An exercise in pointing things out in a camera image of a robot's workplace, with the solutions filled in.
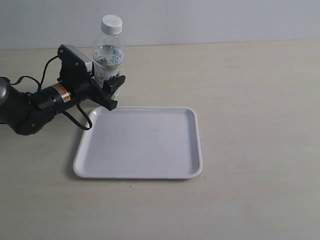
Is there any white bottle cap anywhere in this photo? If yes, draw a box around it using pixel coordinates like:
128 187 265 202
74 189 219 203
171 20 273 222
100 14 123 36

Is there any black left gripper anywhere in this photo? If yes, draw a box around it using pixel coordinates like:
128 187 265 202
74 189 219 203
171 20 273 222
58 61 126 111

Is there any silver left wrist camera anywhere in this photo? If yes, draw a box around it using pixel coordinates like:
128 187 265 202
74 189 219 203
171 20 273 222
57 44 93 73

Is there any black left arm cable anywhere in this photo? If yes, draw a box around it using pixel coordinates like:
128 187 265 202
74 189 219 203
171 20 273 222
9 55 93 131

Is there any clear plastic drink bottle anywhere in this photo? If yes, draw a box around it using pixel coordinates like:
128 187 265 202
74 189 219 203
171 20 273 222
92 30 126 101

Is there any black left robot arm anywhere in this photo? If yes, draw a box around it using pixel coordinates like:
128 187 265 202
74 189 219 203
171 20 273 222
0 56 126 136

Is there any white rectangular plastic tray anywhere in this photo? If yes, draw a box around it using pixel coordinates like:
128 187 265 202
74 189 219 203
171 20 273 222
73 106 203 180

